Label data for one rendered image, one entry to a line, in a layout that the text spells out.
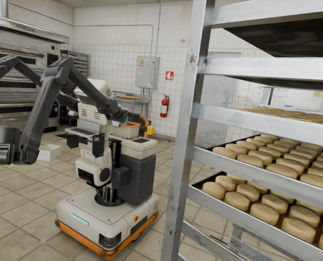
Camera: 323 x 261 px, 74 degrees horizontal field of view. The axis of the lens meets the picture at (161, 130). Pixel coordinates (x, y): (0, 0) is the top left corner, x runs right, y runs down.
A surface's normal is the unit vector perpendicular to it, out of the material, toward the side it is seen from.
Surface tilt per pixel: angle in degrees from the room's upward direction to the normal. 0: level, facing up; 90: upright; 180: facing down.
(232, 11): 90
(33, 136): 66
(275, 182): 90
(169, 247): 90
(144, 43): 90
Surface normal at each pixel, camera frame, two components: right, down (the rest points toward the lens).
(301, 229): 0.11, -0.97
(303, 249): -0.68, 0.08
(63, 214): -0.51, 0.13
